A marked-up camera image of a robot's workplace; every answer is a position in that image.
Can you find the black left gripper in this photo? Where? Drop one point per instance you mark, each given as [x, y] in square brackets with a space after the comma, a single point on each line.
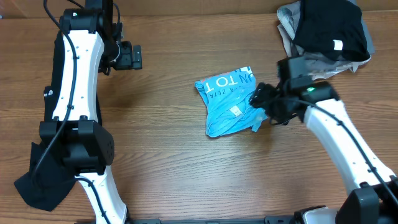
[127, 61]

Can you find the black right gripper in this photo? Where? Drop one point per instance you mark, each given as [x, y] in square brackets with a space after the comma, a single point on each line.
[265, 96]

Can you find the light blue t-shirt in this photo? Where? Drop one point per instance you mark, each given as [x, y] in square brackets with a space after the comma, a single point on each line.
[226, 97]

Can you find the black garment on left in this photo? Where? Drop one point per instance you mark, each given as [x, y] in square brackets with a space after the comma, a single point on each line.
[43, 180]

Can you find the folded beige garment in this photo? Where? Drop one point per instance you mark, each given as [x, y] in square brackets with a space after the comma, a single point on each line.
[318, 65]

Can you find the folded grey garment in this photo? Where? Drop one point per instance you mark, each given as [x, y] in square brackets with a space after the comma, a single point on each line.
[288, 15]

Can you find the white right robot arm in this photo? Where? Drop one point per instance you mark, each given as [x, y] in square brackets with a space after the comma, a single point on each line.
[370, 185]

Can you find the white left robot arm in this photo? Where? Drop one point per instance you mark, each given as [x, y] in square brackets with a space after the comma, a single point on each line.
[101, 191]

